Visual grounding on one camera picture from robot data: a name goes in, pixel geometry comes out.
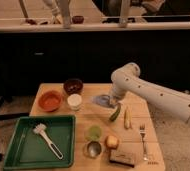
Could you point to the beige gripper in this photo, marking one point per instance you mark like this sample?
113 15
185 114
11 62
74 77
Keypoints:
113 101

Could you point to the blue grey towel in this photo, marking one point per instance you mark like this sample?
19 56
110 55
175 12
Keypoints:
102 100

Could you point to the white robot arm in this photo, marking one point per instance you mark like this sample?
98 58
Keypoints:
126 79

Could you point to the dark brown bowl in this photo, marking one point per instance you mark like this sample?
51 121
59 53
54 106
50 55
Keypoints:
73 86

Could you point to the red orange bowl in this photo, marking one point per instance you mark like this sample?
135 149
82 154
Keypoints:
50 101

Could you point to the green cucumber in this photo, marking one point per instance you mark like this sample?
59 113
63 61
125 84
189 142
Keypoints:
114 116

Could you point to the green cup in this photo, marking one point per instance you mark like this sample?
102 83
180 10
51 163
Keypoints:
94 133

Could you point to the white cup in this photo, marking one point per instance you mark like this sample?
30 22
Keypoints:
74 101

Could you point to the silver fork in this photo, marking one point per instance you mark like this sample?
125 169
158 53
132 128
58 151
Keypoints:
142 134

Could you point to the yellow apple piece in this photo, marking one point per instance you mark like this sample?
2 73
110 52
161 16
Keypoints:
112 142

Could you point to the metal cup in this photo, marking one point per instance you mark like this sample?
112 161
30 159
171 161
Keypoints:
94 149

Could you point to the dark brown scrub block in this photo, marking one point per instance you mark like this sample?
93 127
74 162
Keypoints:
121 157

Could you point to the white dish brush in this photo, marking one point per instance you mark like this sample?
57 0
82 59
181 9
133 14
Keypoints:
40 129

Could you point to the green plastic tray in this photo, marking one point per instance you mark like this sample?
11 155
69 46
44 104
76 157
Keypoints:
28 151

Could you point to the black cabinet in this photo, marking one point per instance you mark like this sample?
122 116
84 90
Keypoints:
30 59

